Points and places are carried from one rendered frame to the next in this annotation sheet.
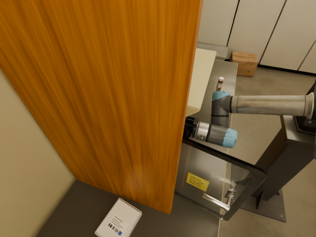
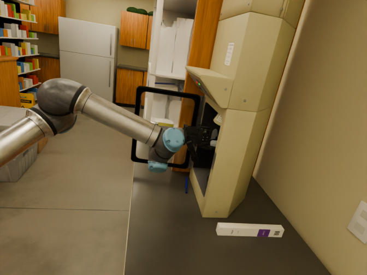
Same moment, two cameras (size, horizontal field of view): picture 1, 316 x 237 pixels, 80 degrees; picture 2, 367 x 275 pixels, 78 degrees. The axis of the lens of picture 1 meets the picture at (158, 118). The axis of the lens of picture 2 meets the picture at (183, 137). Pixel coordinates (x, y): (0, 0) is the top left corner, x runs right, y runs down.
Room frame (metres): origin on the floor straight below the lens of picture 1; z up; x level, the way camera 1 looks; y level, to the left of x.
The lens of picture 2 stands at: (1.27, -0.62, 1.58)
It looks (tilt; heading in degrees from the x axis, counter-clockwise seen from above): 21 degrees down; 148
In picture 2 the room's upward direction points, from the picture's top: 10 degrees clockwise
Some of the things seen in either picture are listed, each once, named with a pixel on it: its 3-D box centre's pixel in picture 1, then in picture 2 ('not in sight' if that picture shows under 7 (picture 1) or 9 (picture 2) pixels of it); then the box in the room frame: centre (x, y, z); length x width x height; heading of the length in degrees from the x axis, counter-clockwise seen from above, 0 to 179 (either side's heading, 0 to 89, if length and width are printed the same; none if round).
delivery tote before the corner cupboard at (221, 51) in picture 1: (207, 58); not in sight; (3.10, -0.89, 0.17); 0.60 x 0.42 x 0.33; 69
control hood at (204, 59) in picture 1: (189, 84); (203, 84); (0.50, -0.10, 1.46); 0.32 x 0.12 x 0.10; 161
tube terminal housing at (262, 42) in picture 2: not in sight; (238, 121); (0.57, 0.07, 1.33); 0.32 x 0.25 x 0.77; 161
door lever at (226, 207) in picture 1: (217, 198); not in sight; (0.24, -0.20, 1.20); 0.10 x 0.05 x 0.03; 61
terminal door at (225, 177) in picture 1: (199, 181); (164, 130); (0.30, -0.15, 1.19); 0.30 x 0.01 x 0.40; 61
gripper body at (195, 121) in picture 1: (182, 125); (196, 136); (0.52, -0.10, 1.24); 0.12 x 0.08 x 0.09; 71
